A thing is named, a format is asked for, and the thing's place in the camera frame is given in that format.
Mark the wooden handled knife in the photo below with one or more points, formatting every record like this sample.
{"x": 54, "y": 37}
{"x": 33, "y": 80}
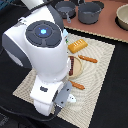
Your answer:
{"x": 88, "y": 59}

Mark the large grey pot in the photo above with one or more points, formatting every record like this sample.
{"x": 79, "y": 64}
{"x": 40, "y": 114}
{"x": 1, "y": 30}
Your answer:
{"x": 88, "y": 12}

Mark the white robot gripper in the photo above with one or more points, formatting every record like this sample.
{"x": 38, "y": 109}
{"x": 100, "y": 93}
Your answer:
{"x": 45, "y": 95}

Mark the tan round plate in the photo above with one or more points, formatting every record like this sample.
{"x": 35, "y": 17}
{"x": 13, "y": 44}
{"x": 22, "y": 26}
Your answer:
{"x": 77, "y": 68}

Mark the beige woven placemat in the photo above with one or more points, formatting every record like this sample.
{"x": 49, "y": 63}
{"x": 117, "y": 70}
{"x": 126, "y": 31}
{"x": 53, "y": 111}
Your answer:
{"x": 92, "y": 77}

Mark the cream bowl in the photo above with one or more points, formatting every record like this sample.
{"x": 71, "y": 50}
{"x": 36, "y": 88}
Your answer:
{"x": 122, "y": 14}

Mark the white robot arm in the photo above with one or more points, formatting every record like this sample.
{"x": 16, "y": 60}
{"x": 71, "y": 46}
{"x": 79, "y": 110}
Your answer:
{"x": 37, "y": 42}

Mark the yellow bread loaf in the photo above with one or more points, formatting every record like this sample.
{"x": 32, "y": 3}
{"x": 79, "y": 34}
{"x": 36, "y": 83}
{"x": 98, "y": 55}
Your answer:
{"x": 77, "y": 46}

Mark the white toy fish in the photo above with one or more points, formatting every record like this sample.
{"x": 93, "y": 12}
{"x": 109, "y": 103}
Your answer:
{"x": 71, "y": 98}

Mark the red toy sausage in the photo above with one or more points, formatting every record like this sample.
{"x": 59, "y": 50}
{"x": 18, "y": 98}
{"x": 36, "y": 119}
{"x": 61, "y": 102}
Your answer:
{"x": 72, "y": 64}

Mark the small grey saucepan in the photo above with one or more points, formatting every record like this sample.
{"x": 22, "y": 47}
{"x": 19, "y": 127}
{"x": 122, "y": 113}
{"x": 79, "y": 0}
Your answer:
{"x": 66, "y": 9}

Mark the light blue milk carton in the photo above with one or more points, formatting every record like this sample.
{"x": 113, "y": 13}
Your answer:
{"x": 65, "y": 34}

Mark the wooden handled fork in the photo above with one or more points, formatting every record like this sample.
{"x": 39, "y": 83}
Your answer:
{"x": 79, "y": 86}

